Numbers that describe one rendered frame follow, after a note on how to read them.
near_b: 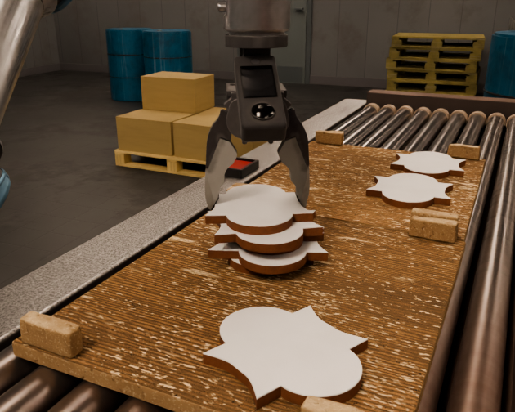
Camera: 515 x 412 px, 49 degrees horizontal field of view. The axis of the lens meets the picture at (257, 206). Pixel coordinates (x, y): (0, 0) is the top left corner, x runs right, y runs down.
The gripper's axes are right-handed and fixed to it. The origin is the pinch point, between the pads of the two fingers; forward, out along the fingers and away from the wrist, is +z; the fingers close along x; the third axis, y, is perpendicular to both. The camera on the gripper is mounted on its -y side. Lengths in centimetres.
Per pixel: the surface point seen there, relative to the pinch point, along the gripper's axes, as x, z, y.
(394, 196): -21.4, 4.1, 13.6
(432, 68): -243, 56, 597
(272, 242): -1.0, 0.7, -9.3
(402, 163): -28.0, 4.1, 31.0
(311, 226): -5.9, 0.7, -5.3
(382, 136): -34, 7, 65
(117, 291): 15.6, 5.3, -10.8
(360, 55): -191, 54, 733
